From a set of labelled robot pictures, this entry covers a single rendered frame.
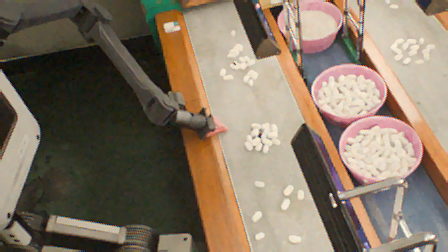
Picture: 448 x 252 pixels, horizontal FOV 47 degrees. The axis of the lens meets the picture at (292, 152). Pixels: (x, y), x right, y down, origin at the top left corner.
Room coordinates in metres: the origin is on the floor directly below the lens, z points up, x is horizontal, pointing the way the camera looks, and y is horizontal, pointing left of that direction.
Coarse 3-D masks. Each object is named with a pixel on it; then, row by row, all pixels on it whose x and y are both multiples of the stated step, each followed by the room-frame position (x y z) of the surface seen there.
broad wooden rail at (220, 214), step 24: (168, 48) 1.63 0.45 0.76; (192, 48) 1.65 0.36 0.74; (168, 72) 1.49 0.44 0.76; (192, 72) 1.48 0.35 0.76; (192, 96) 1.34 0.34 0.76; (192, 144) 1.11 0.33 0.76; (216, 144) 1.11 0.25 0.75; (192, 168) 1.01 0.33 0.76; (216, 168) 1.00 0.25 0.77; (216, 192) 0.91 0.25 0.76; (216, 216) 0.82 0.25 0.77; (240, 216) 0.83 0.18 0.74; (216, 240) 0.74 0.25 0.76; (240, 240) 0.73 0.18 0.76
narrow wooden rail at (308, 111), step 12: (264, 12) 1.80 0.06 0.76; (276, 24) 1.72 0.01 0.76; (276, 36) 1.64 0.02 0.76; (288, 60) 1.49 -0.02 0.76; (288, 72) 1.42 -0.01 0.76; (288, 84) 1.37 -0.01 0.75; (300, 84) 1.35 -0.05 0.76; (300, 96) 1.29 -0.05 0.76; (300, 108) 1.23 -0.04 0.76; (312, 108) 1.22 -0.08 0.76; (312, 120) 1.17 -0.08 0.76; (324, 132) 1.11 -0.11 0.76; (336, 156) 1.00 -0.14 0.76; (336, 168) 0.95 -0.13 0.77; (348, 180) 0.90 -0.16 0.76; (360, 204) 0.81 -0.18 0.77; (360, 216) 0.77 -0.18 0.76; (372, 228) 0.73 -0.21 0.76; (372, 240) 0.69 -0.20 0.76
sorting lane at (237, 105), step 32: (192, 32) 1.75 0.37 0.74; (224, 32) 1.73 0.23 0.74; (224, 64) 1.53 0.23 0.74; (256, 64) 1.51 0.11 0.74; (224, 96) 1.35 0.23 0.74; (256, 96) 1.34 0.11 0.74; (288, 96) 1.32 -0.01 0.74; (288, 128) 1.16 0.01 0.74; (256, 160) 1.04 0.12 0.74; (288, 160) 1.02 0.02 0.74; (256, 192) 0.91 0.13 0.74; (256, 224) 0.79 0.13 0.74; (288, 224) 0.78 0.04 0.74; (320, 224) 0.77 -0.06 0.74
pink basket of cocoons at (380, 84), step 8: (344, 64) 1.42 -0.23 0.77; (352, 64) 1.42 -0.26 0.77; (328, 72) 1.40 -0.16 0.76; (336, 72) 1.41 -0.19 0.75; (344, 72) 1.41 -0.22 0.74; (352, 72) 1.41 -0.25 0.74; (360, 72) 1.40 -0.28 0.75; (368, 72) 1.38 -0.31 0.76; (320, 80) 1.37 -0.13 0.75; (376, 80) 1.34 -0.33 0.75; (312, 88) 1.32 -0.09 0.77; (320, 88) 1.35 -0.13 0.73; (384, 88) 1.28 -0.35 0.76; (384, 96) 1.24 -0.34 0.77; (328, 112) 1.19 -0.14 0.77; (368, 112) 1.17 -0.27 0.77; (328, 120) 1.23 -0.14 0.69; (344, 120) 1.17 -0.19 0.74; (352, 120) 1.17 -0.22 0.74
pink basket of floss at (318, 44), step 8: (304, 0) 1.85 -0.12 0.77; (312, 0) 1.85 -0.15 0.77; (304, 8) 1.84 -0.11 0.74; (312, 8) 1.84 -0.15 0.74; (320, 8) 1.83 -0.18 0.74; (328, 8) 1.81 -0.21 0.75; (336, 8) 1.77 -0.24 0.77; (280, 16) 1.76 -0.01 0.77; (336, 16) 1.75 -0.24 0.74; (280, 24) 1.73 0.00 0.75; (336, 32) 1.65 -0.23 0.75; (304, 40) 1.59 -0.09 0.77; (312, 40) 1.59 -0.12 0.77; (320, 40) 1.60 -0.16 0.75; (328, 40) 1.62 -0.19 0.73; (296, 48) 1.64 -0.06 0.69; (304, 48) 1.62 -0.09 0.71; (312, 48) 1.61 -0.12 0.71; (320, 48) 1.62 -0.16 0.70
